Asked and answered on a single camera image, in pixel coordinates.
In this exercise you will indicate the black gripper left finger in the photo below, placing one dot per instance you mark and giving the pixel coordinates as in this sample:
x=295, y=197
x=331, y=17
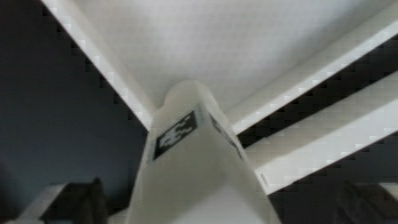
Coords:
x=69, y=204

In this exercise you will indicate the white desk leg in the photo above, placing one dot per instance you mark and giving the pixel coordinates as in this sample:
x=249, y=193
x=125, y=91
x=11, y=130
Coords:
x=197, y=187

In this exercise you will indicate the white desk tabletop tray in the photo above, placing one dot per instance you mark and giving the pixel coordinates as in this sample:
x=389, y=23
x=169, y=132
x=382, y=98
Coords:
x=258, y=47

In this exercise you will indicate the white L-shaped obstacle wall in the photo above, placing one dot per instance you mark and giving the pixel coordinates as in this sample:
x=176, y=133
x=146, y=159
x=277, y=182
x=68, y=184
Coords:
x=327, y=136

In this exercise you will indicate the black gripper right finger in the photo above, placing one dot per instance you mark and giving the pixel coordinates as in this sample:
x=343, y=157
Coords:
x=366, y=205

